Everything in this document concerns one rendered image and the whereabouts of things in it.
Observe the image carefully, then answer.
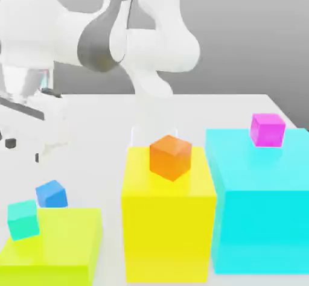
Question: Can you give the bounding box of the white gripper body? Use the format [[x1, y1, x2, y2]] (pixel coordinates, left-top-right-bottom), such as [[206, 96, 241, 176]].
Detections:
[[0, 92, 70, 148]]

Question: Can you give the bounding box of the small blue cube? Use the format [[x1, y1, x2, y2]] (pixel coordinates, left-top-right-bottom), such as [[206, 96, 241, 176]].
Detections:
[[35, 179, 69, 209]]

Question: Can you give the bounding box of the small teal cube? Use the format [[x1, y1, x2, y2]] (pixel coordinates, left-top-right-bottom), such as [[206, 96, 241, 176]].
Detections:
[[7, 199, 41, 242]]

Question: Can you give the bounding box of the small orange cube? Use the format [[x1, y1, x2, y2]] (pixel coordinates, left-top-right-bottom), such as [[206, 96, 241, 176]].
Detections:
[[148, 134, 193, 182]]

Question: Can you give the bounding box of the small magenta cube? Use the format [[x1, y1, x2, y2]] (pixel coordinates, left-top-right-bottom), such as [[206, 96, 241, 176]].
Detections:
[[249, 113, 287, 148]]

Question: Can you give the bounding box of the large lime box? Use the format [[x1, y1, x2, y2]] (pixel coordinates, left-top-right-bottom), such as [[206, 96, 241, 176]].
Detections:
[[0, 207, 103, 286]]

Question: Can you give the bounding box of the large yellow box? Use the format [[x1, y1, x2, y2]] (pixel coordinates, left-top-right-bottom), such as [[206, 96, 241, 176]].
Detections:
[[121, 145, 217, 284]]

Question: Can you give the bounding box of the large cyan box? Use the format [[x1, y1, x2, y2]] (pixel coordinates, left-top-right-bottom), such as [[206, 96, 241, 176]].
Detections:
[[205, 127, 309, 275]]

